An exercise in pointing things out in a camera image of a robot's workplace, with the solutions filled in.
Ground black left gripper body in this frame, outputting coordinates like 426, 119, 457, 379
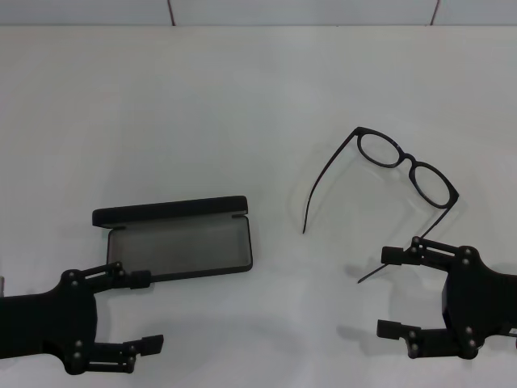
0, 269, 101, 376

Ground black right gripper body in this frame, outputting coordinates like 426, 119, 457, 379
441, 245, 517, 361

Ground black glasses case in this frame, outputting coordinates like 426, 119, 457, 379
91, 195, 254, 283

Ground black round-lens glasses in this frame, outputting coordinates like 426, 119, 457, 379
301, 126, 460, 285

